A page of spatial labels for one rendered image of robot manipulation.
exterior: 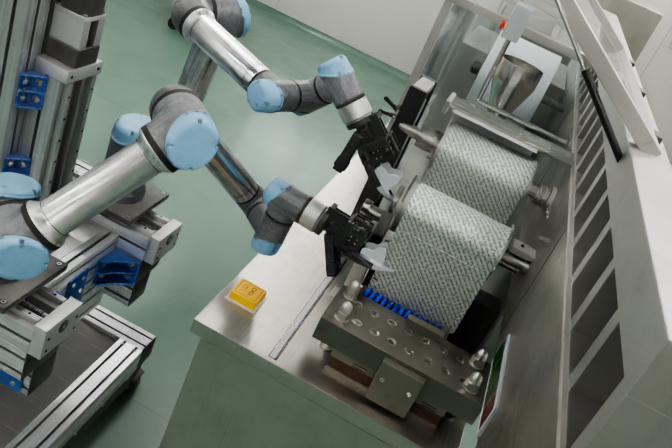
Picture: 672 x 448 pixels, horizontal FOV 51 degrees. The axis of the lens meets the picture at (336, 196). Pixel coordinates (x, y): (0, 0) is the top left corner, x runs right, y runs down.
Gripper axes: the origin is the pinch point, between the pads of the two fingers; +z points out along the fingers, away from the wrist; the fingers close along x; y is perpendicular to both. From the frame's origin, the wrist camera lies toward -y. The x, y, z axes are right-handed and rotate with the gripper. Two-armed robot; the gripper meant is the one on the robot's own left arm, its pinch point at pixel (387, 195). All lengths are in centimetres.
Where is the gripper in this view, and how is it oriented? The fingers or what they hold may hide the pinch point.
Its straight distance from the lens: 172.4
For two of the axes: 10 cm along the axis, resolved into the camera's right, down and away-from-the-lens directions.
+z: 4.4, 8.8, 1.8
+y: 8.4, -3.4, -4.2
